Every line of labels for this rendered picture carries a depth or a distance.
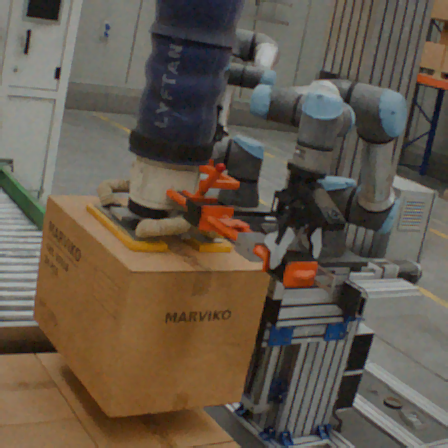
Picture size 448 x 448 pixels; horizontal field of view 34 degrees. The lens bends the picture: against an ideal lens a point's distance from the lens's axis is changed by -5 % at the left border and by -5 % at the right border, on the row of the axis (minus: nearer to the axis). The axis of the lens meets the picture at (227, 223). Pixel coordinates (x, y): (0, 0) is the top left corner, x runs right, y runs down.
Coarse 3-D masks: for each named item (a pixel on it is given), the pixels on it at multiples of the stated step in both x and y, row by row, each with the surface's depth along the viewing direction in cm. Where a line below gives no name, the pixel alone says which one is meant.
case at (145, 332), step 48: (48, 240) 215; (96, 240) 186; (48, 288) 214; (96, 288) 185; (144, 288) 173; (192, 288) 180; (240, 288) 188; (48, 336) 214; (96, 336) 185; (144, 336) 177; (192, 336) 185; (240, 336) 194; (96, 384) 186; (144, 384) 182; (192, 384) 190; (240, 384) 199
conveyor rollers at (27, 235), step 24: (0, 192) 405; (0, 216) 363; (24, 216) 370; (0, 240) 329; (24, 240) 336; (0, 264) 304; (24, 264) 308; (0, 288) 278; (24, 288) 284; (0, 312) 254; (24, 312) 259
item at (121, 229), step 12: (96, 204) 208; (120, 204) 204; (96, 216) 202; (108, 216) 199; (108, 228) 195; (120, 228) 192; (132, 228) 191; (120, 240) 188; (132, 240) 185; (144, 240) 186; (156, 240) 188
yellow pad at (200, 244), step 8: (192, 232) 200; (184, 240) 199; (192, 240) 196; (200, 240) 195; (208, 240) 197; (216, 240) 198; (200, 248) 193; (208, 248) 194; (216, 248) 195; (224, 248) 196
